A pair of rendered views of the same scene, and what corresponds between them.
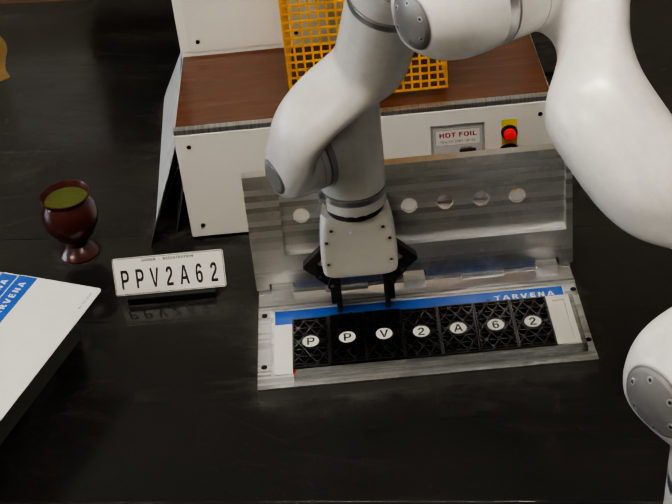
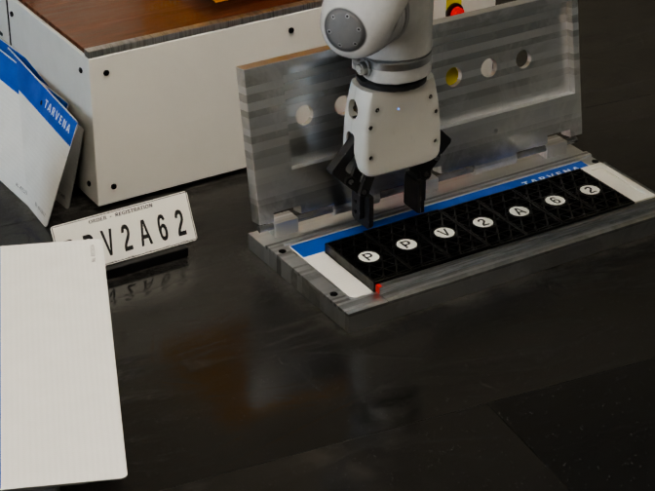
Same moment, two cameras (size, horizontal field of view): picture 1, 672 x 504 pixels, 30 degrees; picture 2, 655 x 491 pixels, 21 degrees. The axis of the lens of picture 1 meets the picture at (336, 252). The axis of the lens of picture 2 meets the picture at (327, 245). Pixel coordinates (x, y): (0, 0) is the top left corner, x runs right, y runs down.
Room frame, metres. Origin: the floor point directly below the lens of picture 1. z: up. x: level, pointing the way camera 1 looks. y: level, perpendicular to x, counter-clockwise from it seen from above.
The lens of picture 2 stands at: (-0.09, 0.96, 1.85)
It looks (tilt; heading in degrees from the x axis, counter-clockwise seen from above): 29 degrees down; 327
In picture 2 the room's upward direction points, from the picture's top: straight up
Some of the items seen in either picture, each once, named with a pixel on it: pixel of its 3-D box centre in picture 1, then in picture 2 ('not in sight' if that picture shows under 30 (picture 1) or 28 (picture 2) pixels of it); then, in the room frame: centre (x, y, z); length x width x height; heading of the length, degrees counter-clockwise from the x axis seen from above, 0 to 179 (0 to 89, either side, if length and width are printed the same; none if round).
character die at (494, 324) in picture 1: (495, 327); (555, 205); (1.25, -0.20, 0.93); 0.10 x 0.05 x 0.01; 178
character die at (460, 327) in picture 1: (458, 331); (519, 215); (1.25, -0.15, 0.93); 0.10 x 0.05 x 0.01; 178
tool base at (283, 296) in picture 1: (420, 324); (467, 222); (1.28, -0.10, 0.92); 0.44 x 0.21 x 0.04; 89
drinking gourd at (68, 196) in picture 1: (72, 223); not in sight; (1.56, 0.39, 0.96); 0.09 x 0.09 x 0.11
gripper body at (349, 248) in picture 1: (357, 231); (390, 113); (1.33, -0.03, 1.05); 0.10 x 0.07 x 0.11; 89
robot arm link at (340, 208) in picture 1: (351, 192); (390, 60); (1.33, -0.03, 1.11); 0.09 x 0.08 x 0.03; 89
